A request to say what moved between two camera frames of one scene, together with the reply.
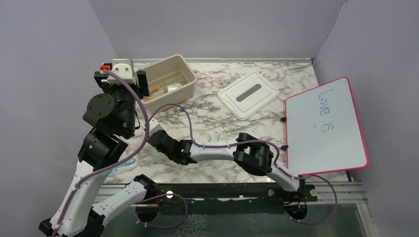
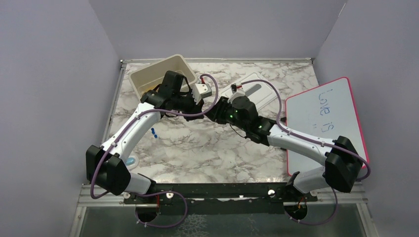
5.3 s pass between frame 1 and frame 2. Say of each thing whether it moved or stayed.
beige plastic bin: stayed
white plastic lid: stayed
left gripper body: moved
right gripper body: moved
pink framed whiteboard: stayed
